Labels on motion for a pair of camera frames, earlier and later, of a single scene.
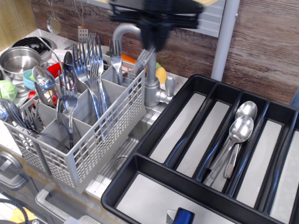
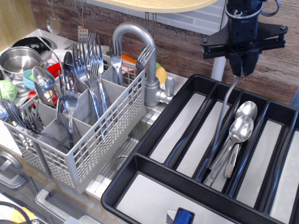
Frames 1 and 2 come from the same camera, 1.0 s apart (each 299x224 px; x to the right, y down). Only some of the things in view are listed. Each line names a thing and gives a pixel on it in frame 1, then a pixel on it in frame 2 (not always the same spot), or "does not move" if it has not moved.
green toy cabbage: x=8 y=90 does not move
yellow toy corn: x=161 y=74 does not move
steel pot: x=14 y=61 does not move
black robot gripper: x=156 y=17 -> x=244 y=35
